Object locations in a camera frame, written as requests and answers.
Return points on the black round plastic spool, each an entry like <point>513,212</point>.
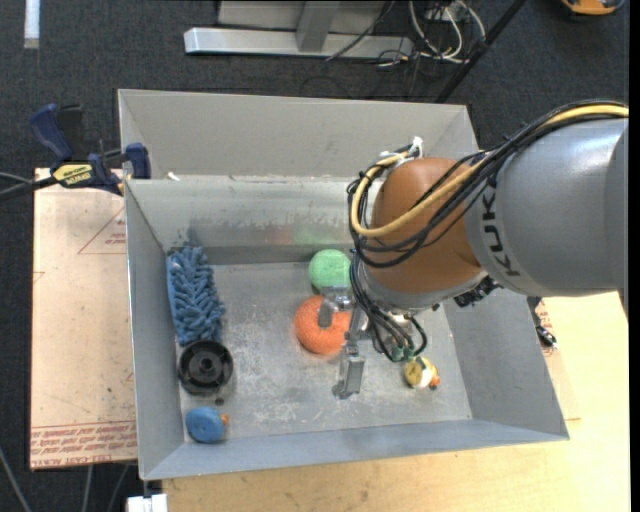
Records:
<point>205,367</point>

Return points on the grey metal bin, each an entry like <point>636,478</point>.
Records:
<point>280,390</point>

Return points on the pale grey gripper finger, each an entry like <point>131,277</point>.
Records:
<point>351,372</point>
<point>325,315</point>

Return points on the blue shaggy cloth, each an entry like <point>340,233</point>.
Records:
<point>195,300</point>

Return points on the orange ball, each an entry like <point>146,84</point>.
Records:
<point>312,332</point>

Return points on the blue toy duck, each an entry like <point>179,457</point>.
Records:
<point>204,425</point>

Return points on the yellow and white toy duck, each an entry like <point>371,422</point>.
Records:
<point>420,375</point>

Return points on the green ball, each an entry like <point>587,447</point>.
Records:
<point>327,267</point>

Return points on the brown cardboard board red print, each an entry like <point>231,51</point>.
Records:
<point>80,325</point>

